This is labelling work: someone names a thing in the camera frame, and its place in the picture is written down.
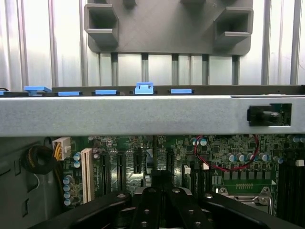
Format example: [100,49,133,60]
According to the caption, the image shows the white expansion slot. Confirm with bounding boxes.
[81,147,94,205]

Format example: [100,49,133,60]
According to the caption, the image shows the green motherboard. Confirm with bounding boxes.
[44,133,305,217]

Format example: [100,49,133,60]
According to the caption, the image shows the black and silver PC case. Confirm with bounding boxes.
[0,84,305,229]

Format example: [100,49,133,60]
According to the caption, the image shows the grey printed parts rack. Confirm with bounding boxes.
[83,0,254,57]

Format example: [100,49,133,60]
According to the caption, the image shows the thin red wire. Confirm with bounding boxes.
[194,134,261,171]

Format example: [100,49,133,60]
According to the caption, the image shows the white connector yellow wires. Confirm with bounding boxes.
[51,136,72,198]

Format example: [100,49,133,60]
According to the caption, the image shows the black sleeved cable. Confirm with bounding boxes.
[20,146,60,175]

